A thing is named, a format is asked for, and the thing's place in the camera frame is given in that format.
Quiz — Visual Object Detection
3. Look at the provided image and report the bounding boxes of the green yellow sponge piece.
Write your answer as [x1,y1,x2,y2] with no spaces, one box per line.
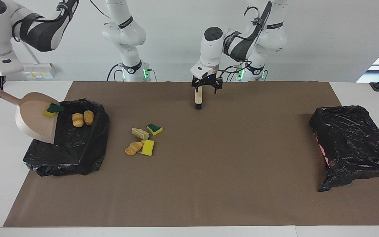
[147,123,163,136]
[43,102,64,118]

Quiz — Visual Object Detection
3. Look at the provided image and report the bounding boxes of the beige plastic dustpan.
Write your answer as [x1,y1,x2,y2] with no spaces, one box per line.
[0,82,61,145]

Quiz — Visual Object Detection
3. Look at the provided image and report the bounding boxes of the black bag bin showing pink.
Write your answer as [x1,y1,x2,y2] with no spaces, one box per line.
[309,105,379,192]

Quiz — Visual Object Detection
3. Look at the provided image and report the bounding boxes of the orange croissant piece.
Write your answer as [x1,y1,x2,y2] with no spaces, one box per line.
[125,141,144,156]

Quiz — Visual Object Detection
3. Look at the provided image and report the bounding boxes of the white wall cable duct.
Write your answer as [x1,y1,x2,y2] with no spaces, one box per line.
[20,41,40,65]

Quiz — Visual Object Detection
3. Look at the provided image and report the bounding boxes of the beige hand brush black bristles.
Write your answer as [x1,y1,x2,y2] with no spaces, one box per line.
[194,86,203,110]

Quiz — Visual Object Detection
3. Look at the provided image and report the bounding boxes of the white wall socket box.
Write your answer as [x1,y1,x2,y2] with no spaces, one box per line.
[22,63,58,79]

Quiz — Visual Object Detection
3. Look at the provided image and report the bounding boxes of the black bag lined bin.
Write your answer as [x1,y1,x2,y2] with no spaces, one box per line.
[23,98,110,177]

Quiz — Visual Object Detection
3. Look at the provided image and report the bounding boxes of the brown paper table mat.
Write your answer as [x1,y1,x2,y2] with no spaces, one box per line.
[4,81,379,227]

